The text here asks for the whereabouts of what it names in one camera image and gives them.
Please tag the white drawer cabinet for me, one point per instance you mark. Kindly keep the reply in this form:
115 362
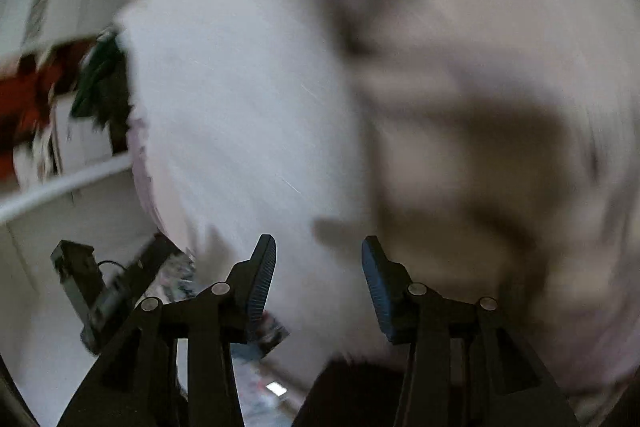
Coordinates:
75 142

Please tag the red hanging clothes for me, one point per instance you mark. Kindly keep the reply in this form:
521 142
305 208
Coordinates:
25 102

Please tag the green and black clothes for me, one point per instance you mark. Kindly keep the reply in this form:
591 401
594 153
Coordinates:
97 82

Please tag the white fuzzy jacket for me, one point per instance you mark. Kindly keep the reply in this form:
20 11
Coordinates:
225 107

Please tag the floral purple blanket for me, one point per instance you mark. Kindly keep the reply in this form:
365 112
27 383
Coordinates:
475 82

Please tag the person's dark pants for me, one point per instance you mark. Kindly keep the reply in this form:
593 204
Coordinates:
355 392

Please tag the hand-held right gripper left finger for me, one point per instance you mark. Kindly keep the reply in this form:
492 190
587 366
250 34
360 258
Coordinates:
262 277

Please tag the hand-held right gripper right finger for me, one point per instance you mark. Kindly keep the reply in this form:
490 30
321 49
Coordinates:
377 287

